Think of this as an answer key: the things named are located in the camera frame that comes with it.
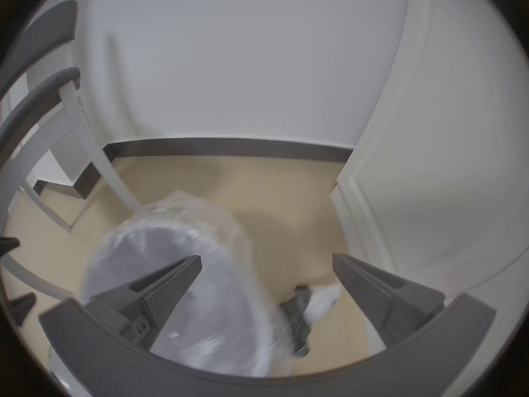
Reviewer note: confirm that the white wardrobe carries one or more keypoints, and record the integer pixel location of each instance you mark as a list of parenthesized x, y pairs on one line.
[(434, 180)]

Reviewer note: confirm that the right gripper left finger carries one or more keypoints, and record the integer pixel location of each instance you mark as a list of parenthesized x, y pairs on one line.
[(140, 304)]

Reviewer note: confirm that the white paper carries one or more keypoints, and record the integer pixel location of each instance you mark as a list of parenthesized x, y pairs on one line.
[(324, 304)]

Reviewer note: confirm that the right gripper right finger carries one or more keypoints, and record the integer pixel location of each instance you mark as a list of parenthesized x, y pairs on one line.
[(388, 300)]

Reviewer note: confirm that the clear plastic bag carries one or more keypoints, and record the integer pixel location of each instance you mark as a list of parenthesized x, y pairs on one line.
[(182, 205)]

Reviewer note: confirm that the white trash bin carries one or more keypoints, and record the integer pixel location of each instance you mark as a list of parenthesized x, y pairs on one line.
[(231, 304)]

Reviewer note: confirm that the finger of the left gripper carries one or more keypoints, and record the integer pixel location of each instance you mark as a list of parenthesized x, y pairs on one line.
[(8, 246), (22, 308)]

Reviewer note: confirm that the grey and white chair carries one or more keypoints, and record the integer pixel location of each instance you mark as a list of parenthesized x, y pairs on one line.
[(45, 27)]

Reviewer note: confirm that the black plastic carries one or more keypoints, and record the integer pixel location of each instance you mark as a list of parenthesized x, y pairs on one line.
[(295, 304)]

